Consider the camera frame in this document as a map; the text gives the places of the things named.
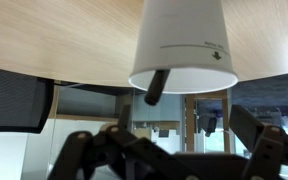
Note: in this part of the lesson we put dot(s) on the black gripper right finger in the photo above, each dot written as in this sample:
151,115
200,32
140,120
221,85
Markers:
247,128

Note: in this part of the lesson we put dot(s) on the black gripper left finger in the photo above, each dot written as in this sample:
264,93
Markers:
124,118

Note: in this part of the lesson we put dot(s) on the black marker pen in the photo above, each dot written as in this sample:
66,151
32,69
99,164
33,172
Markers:
156,87

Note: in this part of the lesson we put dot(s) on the white paper cup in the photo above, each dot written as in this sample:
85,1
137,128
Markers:
187,38

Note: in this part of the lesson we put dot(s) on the round wooden table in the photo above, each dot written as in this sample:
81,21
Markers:
94,41

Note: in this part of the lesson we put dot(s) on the black mesh chair far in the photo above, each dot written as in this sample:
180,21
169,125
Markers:
25,102

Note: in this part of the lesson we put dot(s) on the black camera on stand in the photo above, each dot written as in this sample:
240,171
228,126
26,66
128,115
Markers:
207,124

